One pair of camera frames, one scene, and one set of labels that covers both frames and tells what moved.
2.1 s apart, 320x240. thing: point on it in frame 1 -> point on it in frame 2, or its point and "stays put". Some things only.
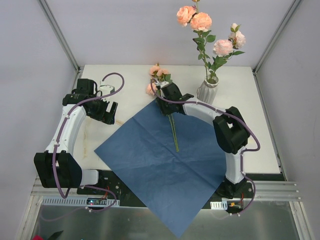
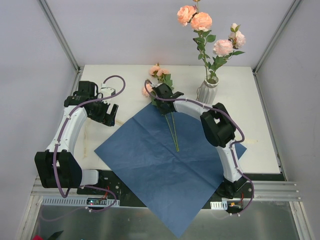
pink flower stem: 223,49 stays put
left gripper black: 110,113 stays put
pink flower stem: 172,124 -> 147,91
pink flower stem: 200,23 stays put
